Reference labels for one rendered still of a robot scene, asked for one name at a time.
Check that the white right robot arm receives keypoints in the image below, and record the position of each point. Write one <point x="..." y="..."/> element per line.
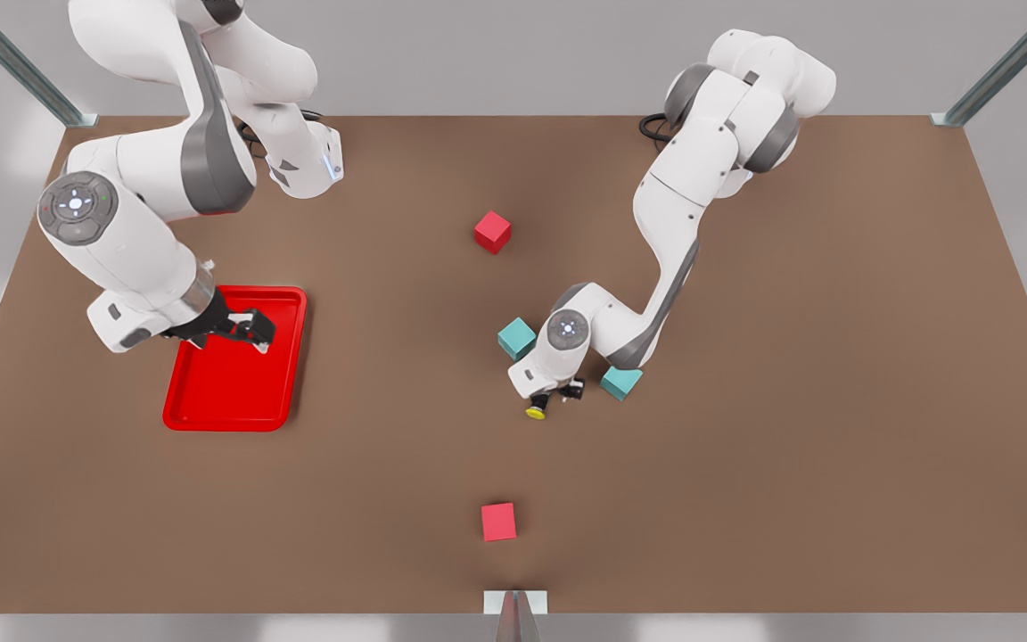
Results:
<point x="148" y="169"/>

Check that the silver frame post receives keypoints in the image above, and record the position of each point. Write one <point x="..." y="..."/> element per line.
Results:
<point x="1004" y="64"/>
<point x="19" y="64"/>
<point x="515" y="617"/>

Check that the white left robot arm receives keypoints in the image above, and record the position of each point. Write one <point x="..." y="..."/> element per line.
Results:
<point x="701" y="169"/>

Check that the red plastic tray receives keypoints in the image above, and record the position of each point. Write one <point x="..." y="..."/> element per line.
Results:
<point x="237" y="366"/>

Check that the teal cube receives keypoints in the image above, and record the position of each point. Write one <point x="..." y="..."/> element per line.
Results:
<point x="516" y="339"/>
<point x="622" y="382"/>

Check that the red cube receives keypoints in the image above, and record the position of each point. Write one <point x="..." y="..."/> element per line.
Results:
<point x="498" y="522"/>
<point x="493" y="231"/>

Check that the small yellow object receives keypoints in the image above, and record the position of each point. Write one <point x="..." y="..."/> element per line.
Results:
<point x="535" y="413"/>

